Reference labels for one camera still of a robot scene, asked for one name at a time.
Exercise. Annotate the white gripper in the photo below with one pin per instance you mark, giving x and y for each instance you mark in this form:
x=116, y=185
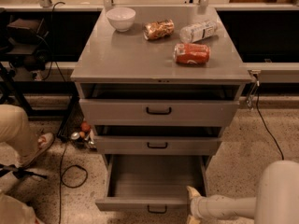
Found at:
x=199, y=206

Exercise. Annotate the grey bottom drawer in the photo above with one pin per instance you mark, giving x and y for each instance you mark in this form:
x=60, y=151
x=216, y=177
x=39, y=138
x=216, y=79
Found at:
x=155, y=183

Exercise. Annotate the grey drawer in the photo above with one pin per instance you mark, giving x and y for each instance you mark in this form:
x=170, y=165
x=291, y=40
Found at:
x=128, y=145
x=158, y=112
x=155, y=183

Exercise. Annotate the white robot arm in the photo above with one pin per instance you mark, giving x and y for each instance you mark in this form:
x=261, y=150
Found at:
x=276, y=202

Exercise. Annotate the grey top drawer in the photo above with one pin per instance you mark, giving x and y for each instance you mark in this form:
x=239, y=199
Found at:
x=158, y=112

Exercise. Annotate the grey middle drawer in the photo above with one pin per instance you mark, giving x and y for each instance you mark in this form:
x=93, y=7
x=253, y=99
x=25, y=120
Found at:
x=128, y=145

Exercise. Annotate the grey drawer cabinet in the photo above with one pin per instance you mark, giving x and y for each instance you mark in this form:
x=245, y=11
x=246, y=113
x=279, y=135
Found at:
x=125, y=65

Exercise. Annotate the red apple on floor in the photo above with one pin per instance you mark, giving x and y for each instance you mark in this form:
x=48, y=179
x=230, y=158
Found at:
x=85, y=127

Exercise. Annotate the silver can on floor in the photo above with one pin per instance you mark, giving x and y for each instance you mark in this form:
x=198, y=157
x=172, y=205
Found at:
x=75, y=136

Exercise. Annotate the red soda can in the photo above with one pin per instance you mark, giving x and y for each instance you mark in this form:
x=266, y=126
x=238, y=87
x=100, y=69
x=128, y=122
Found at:
x=191, y=53

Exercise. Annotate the white red sneaker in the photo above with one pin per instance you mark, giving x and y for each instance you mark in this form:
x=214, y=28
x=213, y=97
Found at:
x=42, y=144

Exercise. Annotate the black tripod leg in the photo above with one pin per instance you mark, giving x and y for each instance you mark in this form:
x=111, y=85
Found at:
x=17, y=172

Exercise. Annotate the person's near beige knee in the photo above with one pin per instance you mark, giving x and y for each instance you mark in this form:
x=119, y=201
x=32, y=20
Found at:
x=13, y=211

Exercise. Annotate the gold crushed can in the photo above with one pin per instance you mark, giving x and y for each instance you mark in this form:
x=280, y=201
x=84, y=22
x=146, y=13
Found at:
x=158, y=29

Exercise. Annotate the person's beige trouser leg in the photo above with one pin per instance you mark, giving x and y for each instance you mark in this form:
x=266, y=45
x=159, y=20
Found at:
x=16, y=132

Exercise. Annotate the white bowl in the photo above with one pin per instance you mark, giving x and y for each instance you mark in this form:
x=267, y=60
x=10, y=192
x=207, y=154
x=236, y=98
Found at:
x=121, y=18

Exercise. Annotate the black equipment on shelf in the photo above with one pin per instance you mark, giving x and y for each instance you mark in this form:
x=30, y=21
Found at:
x=22, y=41

